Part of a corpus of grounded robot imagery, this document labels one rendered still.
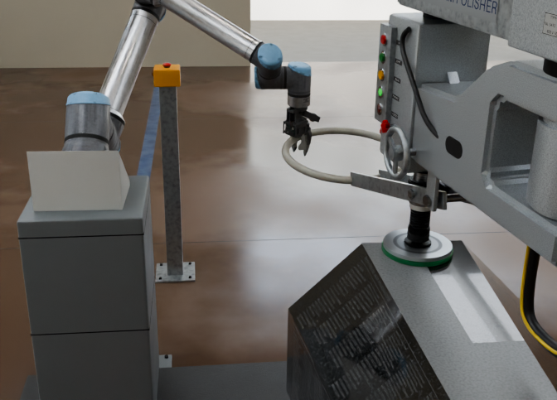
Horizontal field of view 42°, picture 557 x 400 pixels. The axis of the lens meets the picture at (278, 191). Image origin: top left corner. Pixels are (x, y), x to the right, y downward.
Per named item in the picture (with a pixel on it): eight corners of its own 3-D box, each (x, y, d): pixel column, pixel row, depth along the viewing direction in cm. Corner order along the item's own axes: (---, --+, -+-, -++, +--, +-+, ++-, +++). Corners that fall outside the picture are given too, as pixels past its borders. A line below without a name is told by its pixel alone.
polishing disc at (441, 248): (432, 228, 241) (432, 225, 241) (464, 257, 222) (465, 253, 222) (372, 235, 236) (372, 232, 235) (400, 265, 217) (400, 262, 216)
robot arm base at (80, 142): (56, 156, 239) (59, 128, 243) (55, 175, 257) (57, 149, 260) (116, 161, 245) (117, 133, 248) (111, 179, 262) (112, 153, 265)
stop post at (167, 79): (194, 263, 391) (188, 60, 350) (195, 281, 373) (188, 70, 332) (157, 264, 389) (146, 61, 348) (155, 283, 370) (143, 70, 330)
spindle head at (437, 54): (505, 197, 199) (528, 31, 182) (431, 205, 193) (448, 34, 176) (442, 155, 231) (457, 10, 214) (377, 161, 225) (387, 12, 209)
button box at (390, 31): (393, 125, 214) (400, 26, 204) (384, 126, 214) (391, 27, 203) (382, 118, 221) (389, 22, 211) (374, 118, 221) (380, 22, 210)
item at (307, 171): (430, 179, 270) (431, 171, 268) (303, 191, 257) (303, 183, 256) (379, 128, 311) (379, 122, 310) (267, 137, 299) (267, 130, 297)
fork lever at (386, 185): (495, 204, 201) (495, 186, 201) (431, 211, 196) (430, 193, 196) (390, 181, 267) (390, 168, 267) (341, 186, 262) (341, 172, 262)
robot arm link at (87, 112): (59, 133, 246) (61, 86, 252) (70, 151, 262) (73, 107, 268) (104, 132, 247) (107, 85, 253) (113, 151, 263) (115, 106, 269)
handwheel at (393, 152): (434, 185, 199) (439, 132, 193) (400, 189, 196) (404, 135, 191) (410, 166, 212) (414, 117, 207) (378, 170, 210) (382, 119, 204)
